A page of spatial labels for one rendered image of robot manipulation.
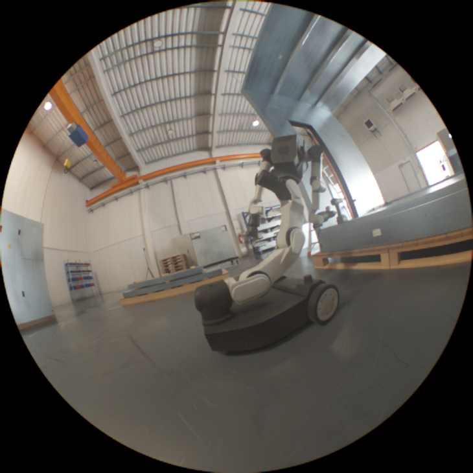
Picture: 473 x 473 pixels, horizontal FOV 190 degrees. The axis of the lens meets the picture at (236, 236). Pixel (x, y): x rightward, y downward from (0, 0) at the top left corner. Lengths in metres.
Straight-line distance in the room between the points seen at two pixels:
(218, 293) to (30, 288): 3.84
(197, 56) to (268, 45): 5.26
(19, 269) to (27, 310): 0.75
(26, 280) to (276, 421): 4.01
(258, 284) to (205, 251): 4.75
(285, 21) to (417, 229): 2.95
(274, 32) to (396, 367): 3.26
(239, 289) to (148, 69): 8.06
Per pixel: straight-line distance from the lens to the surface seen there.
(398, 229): 1.20
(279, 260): 0.80
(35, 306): 3.99
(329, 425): 0.49
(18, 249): 4.01
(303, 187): 1.67
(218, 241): 5.50
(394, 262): 1.22
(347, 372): 0.57
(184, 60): 7.88
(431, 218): 1.17
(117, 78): 8.23
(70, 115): 7.55
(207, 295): 0.68
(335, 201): 1.38
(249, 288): 0.68
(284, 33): 3.03
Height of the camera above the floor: 0.48
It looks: 5 degrees up
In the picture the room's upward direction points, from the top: 17 degrees counter-clockwise
